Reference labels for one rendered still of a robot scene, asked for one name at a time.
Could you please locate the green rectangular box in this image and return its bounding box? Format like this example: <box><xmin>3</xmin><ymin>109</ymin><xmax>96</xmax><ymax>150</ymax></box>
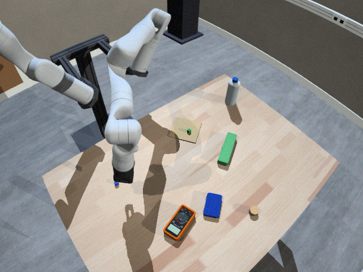
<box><xmin>217</xmin><ymin>132</ymin><xmax>237</xmax><ymax>166</ymax></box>

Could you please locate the orange digital multimeter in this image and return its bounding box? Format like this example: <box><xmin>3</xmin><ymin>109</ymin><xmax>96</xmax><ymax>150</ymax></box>
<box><xmin>163</xmin><ymin>205</ymin><xmax>196</xmax><ymax>241</ymax></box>

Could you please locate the grey bottle with blue cap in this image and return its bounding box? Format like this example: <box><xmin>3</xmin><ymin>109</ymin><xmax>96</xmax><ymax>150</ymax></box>
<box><xmin>225</xmin><ymin>77</ymin><xmax>240</xmax><ymax>105</ymax></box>

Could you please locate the tan square mat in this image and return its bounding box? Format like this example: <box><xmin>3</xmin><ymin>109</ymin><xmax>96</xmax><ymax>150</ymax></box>
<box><xmin>169</xmin><ymin>117</ymin><xmax>202</xmax><ymax>143</ymax></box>

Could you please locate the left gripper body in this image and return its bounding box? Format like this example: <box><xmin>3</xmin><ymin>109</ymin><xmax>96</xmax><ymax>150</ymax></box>
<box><xmin>112</xmin><ymin>156</ymin><xmax>135</xmax><ymax>184</ymax></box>

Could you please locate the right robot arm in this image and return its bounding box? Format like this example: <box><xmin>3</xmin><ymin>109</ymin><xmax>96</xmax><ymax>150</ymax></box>
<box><xmin>0</xmin><ymin>22</ymin><xmax>94</xmax><ymax>105</ymax></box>

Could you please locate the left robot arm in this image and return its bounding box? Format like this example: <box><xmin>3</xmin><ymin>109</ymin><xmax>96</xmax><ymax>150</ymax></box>
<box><xmin>104</xmin><ymin>8</ymin><xmax>171</xmax><ymax>164</ymax></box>

